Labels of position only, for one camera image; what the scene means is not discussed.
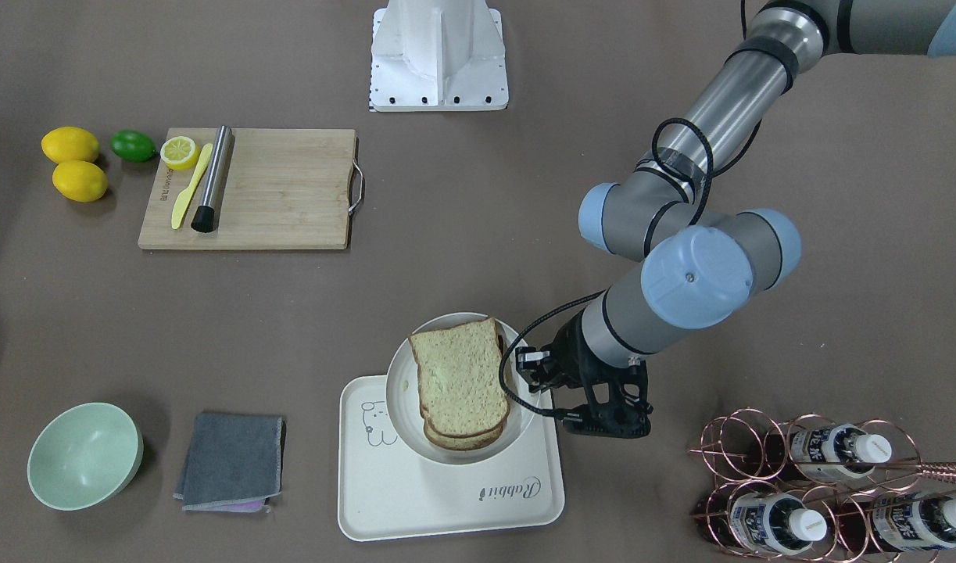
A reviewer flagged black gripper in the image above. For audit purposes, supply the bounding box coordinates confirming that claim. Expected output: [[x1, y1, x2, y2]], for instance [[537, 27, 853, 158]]
[[514, 317, 652, 439]]

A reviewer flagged yellow plastic knife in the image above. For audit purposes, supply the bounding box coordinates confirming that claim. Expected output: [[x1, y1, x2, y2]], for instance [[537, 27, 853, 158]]
[[170, 143, 213, 229]]

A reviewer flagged mint green bowl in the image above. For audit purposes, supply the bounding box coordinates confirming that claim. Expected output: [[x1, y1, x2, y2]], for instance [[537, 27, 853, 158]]
[[27, 402, 143, 511]]

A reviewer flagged plain bread slice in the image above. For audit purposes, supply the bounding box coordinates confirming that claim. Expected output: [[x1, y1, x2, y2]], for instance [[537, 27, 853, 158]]
[[409, 317, 510, 437]]

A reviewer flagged green lime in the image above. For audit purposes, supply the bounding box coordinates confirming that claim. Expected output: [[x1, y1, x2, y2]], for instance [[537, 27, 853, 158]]
[[109, 129, 157, 163]]

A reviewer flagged copper wire bottle rack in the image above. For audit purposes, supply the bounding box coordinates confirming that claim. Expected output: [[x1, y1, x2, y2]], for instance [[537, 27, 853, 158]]
[[693, 407, 956, 562]]

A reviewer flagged grey folded cloth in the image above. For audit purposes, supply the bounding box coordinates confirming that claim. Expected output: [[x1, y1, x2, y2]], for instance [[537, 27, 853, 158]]
[[173, 412, 287, 514]]

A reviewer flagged steel muddler black tip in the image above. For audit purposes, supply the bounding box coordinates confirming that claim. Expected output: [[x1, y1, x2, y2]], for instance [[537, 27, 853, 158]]
[[191, 125, 235, 234]]

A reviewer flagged bread slice with egg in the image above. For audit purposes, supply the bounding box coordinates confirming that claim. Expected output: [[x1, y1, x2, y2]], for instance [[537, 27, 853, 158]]
[[423, 420, 506, 451]]

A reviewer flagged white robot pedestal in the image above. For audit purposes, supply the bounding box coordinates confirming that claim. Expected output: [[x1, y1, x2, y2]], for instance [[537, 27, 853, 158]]
[[368, 1, 510, 112]]

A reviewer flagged cream serving tray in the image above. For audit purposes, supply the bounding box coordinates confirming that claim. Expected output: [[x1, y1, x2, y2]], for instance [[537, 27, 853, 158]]
[[337, 375, 564, 542]]

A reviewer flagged wooden cutting board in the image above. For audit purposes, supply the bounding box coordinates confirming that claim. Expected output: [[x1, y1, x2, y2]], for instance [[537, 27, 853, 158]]
[[138, 127, 362, 250]]

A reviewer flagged yellow lemon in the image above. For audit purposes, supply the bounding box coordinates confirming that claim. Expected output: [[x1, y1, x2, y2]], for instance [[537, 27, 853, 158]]
[[41, 126, 100, 163], [52, 160, 109, 203]]

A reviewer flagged dark drink bottle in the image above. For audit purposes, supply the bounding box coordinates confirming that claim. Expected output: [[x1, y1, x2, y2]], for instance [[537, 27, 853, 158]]
[[743, 423, 893, 484], [692, 493, 828, 556], [836, 493, 956, 554]]

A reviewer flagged half lemon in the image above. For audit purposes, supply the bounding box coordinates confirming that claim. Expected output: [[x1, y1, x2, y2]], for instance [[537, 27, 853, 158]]
[[159, 135, 200, 171]]

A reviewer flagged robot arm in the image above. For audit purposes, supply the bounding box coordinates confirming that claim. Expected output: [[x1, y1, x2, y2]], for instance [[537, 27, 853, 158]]
[[499, 1, 956, 439]]

